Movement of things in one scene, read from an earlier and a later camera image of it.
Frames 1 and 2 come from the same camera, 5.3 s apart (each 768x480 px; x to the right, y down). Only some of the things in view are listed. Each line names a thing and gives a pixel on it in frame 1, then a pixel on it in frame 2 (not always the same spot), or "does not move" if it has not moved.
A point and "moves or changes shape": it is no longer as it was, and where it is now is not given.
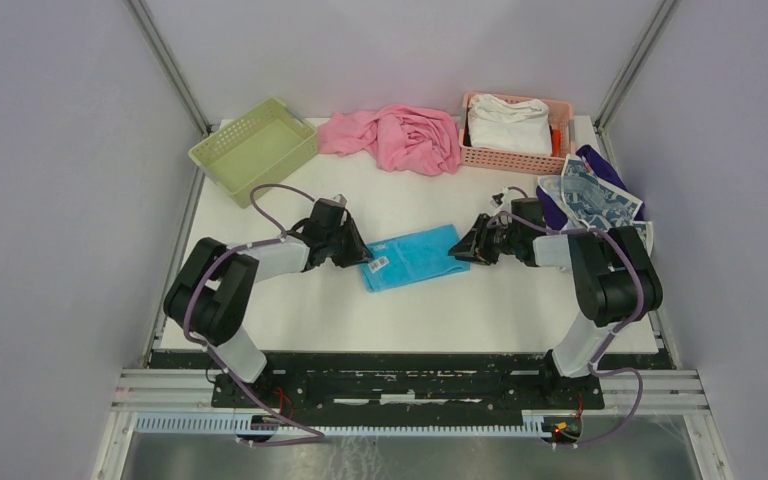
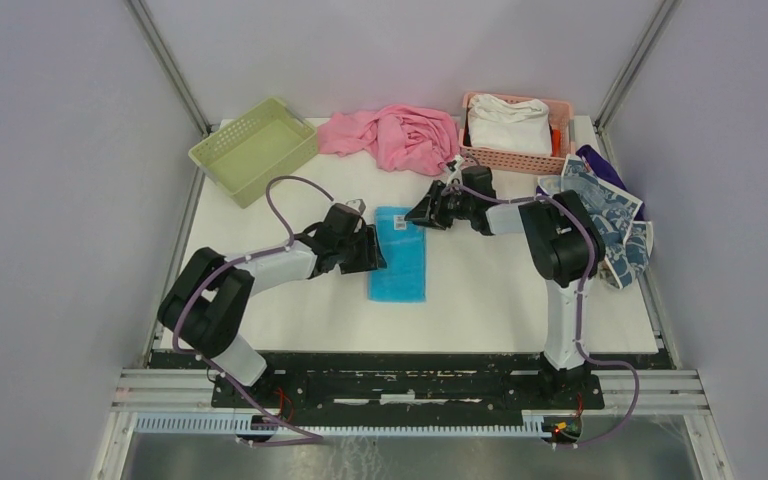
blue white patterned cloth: (594, 203) does not move
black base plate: (406, 382) does not move
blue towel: (411, 258) moves or changes shape
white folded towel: (516, 127) does not move
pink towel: (395, 138) does not move
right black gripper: (474, 247) → (427, 213)
